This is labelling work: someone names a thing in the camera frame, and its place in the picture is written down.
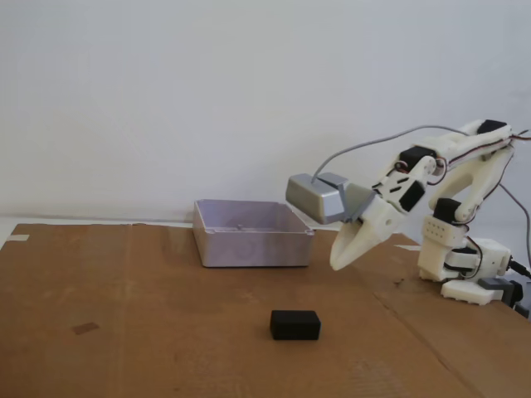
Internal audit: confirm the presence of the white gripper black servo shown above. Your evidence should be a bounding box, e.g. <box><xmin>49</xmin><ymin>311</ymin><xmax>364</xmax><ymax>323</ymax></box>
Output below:
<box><xmin>330</xmin><ymin>172</ymin><xmax>429</xmax><ymax>272</ymax></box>

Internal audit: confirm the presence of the black rectangular block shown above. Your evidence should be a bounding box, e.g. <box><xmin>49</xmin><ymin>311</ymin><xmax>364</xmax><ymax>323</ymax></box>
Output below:
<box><xmin>269</xmin><ymin>308</ymin><xmax>324</xmax><ymax>342</ymax></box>

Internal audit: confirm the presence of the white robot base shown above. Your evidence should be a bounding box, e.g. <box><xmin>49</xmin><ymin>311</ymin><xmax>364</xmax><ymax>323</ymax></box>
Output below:
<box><xmin>439</xmin><ymin>236</ymin><xmax>512</xmax><ymax>308</ymax></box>

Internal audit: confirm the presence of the white plastic junction box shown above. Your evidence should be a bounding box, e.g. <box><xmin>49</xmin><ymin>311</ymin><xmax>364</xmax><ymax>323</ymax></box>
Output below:
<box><xmin>192</xmin><ymin>199</ymin><xmax>314</xmax><ymax>270</ymax></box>

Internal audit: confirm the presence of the grey clamp pad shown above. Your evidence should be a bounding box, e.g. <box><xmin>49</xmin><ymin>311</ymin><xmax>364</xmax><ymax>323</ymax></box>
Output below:
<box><xmin>479</xmin><ymin>277</ymin><xmax>509</xmax><ymax>292</ymax></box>

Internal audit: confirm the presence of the black table clamp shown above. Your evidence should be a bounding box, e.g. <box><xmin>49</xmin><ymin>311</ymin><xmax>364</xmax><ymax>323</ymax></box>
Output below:
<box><xmin>501</xmin><ymin>279</ymin><xmax>531</xmax><ymax>321</ymax></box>

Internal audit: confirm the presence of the brown cardboard sheet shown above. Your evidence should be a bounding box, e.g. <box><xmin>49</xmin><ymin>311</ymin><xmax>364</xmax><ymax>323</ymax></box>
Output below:
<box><xmin>0</xmin><ymin>222</ymin><xmax>531</xmax><ymax>398</ymax></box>

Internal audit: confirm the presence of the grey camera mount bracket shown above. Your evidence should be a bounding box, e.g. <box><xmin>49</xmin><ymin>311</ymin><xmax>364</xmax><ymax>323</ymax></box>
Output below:
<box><xmin>317</xmin><ymin>171</ymin><xmax>374</xmax><ymax>223</ymax></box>

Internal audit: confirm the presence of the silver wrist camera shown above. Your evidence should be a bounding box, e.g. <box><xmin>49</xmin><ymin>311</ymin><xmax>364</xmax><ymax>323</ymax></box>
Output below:
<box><xmin>285</xmin><ymin>172</ymin><xmax>346</xmax><ymax>226</ymax></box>

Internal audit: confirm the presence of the black plug cable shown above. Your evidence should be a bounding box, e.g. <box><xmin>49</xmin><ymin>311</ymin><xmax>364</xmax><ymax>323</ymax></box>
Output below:
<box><xmin>508</xmin><ymin>259</ymin><xmax>531</xmax><ymax>279</ymax></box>

